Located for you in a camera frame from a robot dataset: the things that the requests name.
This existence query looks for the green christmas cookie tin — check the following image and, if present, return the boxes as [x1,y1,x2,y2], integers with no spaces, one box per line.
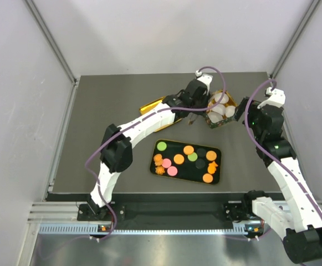
[205,90,238,129]

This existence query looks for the metal tongs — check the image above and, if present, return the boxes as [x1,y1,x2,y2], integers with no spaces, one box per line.
[188,112,202,125]

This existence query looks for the orange round cookie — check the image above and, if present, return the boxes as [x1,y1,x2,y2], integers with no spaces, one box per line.
[183,145,194,155]
[173,154,185,165]
[206,151,217,161]
[202,173,213,183]

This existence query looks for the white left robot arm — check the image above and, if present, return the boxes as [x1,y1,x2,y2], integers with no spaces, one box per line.
[85,72,213,221]

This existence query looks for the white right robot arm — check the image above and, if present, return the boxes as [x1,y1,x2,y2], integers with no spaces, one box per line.
[235,86,322,264]

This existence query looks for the white paper cupcake liner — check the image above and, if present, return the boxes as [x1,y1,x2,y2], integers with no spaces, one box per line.
[211,104,226,116]
[225,106,236,118]
[214,93,229,104]
[208,111,223,124]

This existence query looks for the gold tin lid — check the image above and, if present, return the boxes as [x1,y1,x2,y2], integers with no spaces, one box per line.
[139,96,171,132]

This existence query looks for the black sandwich cookie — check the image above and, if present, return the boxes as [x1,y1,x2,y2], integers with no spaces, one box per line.
[195,158,206,169]
[196,148,207,157]

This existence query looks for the green round cookie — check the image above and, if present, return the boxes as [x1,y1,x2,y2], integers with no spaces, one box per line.
[187,152,198,162]
[156,141,167,151]

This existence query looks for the orange fish cookie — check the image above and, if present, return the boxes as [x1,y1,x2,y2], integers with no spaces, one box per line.
[207,161,218,175]

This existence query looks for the black gold-rimmed tray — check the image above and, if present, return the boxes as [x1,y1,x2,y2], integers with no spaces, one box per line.
[149,139,222,185]

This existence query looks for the pink round cookie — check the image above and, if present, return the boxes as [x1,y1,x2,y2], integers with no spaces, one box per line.
[162,158,172,168]
[167,166,178,177]

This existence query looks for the orange star cookie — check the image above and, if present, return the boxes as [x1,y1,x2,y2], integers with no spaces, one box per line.
[155,166,166,175]

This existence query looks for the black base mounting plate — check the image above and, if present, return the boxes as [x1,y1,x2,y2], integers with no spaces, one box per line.
[77,201,264,224]

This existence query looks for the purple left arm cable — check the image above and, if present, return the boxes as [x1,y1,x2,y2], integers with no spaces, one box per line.
[85,65,228,241]

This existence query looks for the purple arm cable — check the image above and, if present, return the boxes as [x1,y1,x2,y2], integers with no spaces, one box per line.
[245,79,322,266]
[85,65,228,241]

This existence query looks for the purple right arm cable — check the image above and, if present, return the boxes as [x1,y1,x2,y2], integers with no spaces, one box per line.
[245,79,322,266]

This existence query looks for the grey slotted cable duct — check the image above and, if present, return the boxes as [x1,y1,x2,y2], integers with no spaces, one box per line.
[38,223,261,236]

